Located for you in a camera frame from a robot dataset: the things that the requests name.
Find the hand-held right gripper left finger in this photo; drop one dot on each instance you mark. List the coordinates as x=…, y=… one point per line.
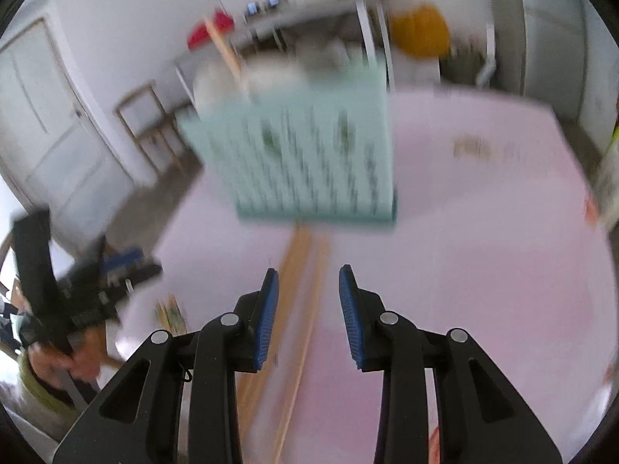
x=266, y=319

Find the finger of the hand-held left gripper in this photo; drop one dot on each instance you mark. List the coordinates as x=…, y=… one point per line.
x=128, y=266

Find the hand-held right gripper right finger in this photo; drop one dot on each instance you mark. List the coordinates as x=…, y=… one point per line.
x=349, y=319

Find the wooden chopstick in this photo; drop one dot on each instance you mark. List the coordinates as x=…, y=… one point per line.
x=296, y=251
x=309, y=328
x=225, y=51

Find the teal star-cutout utensil holder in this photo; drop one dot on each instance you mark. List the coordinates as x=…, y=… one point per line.
x=314, y=164

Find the person's left forearm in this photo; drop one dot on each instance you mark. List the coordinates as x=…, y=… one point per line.
x=34, y=391

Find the person's left hand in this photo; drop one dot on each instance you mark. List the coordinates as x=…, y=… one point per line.
x=63, y=362

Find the white panel door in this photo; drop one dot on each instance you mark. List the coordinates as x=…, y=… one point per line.
x=48, y=154

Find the pink printed tablecloth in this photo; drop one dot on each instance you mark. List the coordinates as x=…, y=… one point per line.
x=483, y=251

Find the wooden chair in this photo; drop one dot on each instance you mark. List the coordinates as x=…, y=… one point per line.
x=137, y=93

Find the red plastic bag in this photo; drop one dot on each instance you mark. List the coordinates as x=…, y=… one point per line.
x=208, y=31

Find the dark green cloth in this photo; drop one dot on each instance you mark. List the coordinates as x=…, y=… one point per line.
x=462, y=65

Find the yellow plastic bag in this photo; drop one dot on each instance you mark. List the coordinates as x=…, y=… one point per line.
x=420, y=29

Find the white side table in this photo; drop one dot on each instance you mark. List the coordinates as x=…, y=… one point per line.
x=314, y=9

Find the white refrigerator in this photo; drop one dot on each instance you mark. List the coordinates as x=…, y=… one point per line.
x=551, y=48

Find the white frame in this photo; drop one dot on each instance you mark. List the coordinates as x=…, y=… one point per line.
x=487, y=53

